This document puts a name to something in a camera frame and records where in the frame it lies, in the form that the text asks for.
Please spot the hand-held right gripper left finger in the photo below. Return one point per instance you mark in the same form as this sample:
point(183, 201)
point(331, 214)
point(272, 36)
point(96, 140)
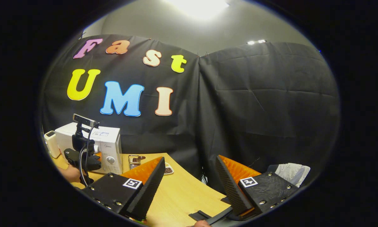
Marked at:
point(151, 189)

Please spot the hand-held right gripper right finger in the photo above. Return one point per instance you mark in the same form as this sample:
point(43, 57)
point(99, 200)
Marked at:
point(231, 189)

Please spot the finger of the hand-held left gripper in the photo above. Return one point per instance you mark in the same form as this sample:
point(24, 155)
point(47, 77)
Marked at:
point(93, 163)

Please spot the white microwave oven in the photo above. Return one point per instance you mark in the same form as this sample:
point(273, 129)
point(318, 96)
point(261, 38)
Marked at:
point(108, 142)

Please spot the white divided dish with grains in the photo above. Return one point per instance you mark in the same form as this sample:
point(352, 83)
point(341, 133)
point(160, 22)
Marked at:
point(169, 170)

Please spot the white toaster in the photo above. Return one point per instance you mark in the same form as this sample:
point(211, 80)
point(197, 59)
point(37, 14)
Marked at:
point(51, 143)

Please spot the metal utensil holder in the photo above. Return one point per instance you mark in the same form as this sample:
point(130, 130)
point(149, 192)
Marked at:
point(133, 161)

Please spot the white grey cloth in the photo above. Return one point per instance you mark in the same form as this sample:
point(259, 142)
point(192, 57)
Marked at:
point(291, 173)

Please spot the black backdrop cloth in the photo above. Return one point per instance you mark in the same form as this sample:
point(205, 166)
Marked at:
point(255, 110)

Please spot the small ceiling light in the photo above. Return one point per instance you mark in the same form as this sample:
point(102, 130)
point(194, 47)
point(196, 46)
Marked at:
point(256, 42)

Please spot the large ceiling light panel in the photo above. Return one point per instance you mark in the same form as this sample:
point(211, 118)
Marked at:
point(198, 8)

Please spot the black plastic bracket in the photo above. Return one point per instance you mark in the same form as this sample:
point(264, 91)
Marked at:
point(218, 216)

